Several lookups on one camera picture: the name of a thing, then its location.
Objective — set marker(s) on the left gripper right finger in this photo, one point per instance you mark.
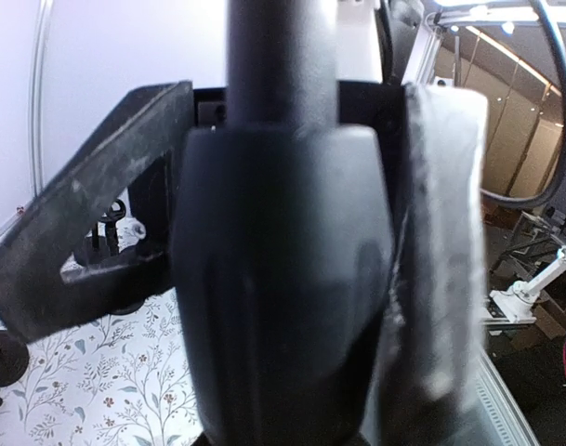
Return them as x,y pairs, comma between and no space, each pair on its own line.
424,393

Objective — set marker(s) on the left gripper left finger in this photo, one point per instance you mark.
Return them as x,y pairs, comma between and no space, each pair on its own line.
37,298

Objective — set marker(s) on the right aluminium frame post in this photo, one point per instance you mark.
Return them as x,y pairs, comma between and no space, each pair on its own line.
41,31

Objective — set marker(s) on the front aluminium rail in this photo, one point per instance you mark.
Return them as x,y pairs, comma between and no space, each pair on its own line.
501,421

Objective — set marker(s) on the floral table mat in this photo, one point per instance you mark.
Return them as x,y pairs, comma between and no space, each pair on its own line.
120,380

